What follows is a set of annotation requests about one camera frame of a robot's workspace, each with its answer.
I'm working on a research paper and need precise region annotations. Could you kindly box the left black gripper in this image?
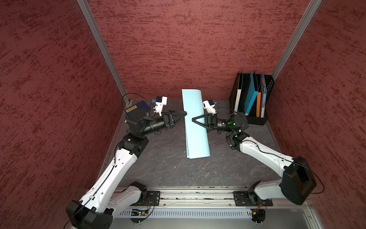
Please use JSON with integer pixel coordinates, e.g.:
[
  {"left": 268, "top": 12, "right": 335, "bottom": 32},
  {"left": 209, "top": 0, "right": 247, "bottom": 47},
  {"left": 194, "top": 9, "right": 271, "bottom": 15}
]
[{"left": 141, "top": 110, "right": 186, "bottom": 135}]

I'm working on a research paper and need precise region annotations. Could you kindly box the orange book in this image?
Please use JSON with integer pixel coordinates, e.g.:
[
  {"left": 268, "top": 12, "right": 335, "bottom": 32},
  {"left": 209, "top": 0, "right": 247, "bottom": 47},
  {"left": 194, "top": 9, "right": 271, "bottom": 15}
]
[{"left": 256, "top": 92, "right": 261, "bottom": 117}]

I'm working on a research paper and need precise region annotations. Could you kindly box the dark blue box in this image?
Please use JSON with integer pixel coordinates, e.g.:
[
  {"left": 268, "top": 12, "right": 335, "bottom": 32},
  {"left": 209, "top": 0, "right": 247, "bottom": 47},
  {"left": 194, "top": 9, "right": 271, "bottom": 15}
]
[{"left": 124, "top": 101, "right": 150, "bottom": 117}]

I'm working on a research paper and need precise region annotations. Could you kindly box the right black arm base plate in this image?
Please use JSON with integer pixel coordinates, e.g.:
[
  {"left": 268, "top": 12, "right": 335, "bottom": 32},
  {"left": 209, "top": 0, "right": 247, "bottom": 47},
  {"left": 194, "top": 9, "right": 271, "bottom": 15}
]
[{"left": 233, "top": 191, "right": 273, "bottom": 207}]

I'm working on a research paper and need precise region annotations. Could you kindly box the black mesh file organizer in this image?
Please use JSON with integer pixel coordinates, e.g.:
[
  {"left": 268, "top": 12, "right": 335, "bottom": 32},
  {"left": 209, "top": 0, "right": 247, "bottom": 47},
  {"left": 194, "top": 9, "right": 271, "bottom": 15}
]
[{"left": 229, "top": 72, "right": 275, "bottom": 126}]

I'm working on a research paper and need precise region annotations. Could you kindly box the teal book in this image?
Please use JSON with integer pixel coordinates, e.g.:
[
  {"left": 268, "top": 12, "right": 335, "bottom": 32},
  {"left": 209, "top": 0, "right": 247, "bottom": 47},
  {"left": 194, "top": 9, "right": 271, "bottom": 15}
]
[{"left": 245, "top": 72, "right": 259, "bottom": 115}]

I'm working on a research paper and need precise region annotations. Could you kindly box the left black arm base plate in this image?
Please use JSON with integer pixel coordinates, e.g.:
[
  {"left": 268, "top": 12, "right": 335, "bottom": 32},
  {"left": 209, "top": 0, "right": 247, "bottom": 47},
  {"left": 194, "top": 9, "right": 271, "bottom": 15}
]
[{"left": 135, "top": 190, "right": 160, "bottom": 207}]

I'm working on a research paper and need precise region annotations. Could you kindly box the aluminium corner post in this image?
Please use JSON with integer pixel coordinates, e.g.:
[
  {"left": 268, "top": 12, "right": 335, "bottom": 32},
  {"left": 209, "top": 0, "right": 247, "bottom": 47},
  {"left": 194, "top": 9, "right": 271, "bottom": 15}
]
[
  {"left": 272, "top": 0, "right": 322, "bottom": 80},
  {"left": 77, "top": 0, "right": 131, "bottom": 105}
]

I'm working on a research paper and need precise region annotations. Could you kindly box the light blue rectangular paper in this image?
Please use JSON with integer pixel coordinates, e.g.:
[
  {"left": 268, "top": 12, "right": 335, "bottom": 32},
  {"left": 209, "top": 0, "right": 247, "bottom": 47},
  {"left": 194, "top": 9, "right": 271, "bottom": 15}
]
[{"left": 182, "top": 89, "right": 210, "bottom": 159}]

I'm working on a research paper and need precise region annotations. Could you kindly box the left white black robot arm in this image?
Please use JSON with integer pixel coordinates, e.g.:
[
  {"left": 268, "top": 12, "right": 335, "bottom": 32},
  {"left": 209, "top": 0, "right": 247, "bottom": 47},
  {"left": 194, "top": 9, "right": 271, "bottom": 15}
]
[{"left": 66, "top": 108, "right": 187, "bottom": 229}]

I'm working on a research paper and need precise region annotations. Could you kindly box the right aluminium corner post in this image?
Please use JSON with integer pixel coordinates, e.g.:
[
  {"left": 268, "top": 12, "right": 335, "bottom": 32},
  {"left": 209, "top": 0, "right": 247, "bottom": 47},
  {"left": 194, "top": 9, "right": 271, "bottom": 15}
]
[{"left": 272, "top": 0, "right": 322, "bottom": 80}]

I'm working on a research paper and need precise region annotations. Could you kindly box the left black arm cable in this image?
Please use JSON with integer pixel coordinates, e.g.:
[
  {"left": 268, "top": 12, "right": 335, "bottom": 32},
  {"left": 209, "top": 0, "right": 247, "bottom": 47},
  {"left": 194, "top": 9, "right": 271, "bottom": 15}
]
[{"left": 121, "top": 92, "right": 155, "bottom": 111}]

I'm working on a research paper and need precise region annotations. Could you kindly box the left aluminium corner post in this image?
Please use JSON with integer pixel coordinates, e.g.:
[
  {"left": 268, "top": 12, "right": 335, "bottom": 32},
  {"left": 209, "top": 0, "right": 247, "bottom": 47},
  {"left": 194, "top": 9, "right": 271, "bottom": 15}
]
[{"left": 77, "top": 0, "right": 131, "bottom": 105}]

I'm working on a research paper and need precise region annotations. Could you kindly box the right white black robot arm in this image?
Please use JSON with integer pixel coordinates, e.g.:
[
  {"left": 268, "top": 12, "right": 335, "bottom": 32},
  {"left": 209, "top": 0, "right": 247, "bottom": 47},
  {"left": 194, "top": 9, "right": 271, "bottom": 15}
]
[{"left": 192, "top": 113, "right": 317, "bottom": 206}]

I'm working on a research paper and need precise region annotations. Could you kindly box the aluminium front rail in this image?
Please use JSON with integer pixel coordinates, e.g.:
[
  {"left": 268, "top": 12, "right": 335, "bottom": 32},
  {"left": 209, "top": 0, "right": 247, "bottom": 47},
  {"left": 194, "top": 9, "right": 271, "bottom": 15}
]
[{"left": 112, "top": 187, "right": 323, "bottom": 229}]

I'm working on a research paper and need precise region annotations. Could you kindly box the blue patterned book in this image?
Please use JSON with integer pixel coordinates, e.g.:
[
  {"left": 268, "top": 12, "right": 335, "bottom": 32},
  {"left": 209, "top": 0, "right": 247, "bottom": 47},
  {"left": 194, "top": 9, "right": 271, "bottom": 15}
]
[{"left": 260, "top": 72, "right": 267, "bottom": 118}]

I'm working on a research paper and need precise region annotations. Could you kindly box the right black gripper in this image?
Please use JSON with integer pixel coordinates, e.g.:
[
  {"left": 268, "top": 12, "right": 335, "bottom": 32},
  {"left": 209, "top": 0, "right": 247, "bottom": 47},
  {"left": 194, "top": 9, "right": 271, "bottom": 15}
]
[{"left": 190, "top": 113, "right": 235, "bottom": 132}]

